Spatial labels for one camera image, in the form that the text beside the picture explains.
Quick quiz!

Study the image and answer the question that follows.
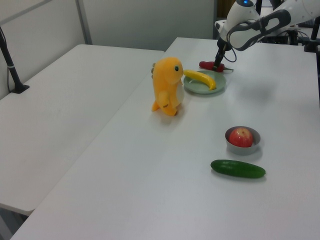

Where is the green cucumber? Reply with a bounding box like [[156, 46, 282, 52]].
[[210, 158, 267, 179]]

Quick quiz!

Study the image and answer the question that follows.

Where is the yellow banana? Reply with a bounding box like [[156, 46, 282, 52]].
[[183, 69, 217, 92]]

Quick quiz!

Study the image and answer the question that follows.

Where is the grey partition post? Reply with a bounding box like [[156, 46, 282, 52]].
[[75, 0, 93, 46]]

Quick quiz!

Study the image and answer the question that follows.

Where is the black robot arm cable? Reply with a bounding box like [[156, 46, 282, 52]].
[[223, 44, 237, 64]]

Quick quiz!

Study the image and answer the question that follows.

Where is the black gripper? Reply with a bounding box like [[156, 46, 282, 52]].
[[212, 37, 232, 71]]

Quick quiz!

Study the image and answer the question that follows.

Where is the black clamp stand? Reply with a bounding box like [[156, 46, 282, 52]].
[[303, 16, 320, 54]]

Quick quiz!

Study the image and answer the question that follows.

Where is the black camera stand pole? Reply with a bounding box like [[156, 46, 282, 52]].
[[0, 25, 30, 95]]

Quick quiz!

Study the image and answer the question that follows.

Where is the dark electronic equipment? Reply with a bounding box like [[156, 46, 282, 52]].
[[259, 21, 316, 46]]

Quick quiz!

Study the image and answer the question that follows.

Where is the small metal bowl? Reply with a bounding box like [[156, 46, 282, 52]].
[[224, 125, 262, 156]]

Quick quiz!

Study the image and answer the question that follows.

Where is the orange plush toy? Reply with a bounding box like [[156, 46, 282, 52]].
[[150, 56, 186, 117]]

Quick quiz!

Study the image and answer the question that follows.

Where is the red apple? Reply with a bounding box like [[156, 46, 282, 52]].
[[228, 126, 254, 148]]

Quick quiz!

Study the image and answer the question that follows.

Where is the green plastic plate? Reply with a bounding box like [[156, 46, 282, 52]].
[[182, 70, 228, 96]]

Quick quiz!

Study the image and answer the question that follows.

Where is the red chili pepper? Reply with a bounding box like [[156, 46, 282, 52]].
[[198, 60, 235, 74]]

